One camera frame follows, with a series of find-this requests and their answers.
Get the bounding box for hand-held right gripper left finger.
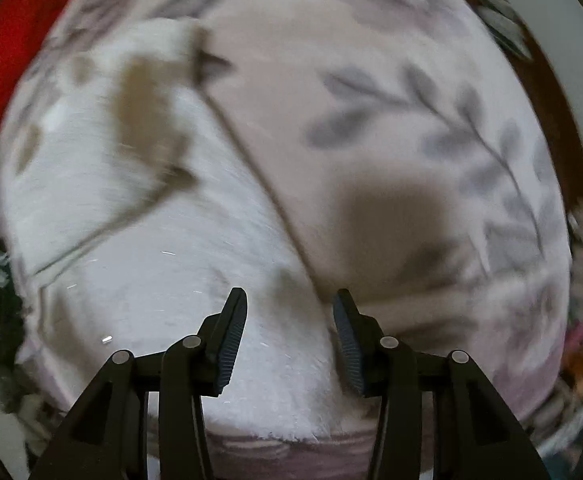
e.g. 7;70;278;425
28;287;249;480

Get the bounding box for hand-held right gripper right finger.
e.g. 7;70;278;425
332;288;552;480

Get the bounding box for white fleece garment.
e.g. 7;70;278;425
0;17;352;448

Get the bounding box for floral printed blanket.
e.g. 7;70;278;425
2;0;572;478

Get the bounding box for red cloth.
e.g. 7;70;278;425
0;0;92;138

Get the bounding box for brown wooden bed frame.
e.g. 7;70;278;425
424;0;583;201

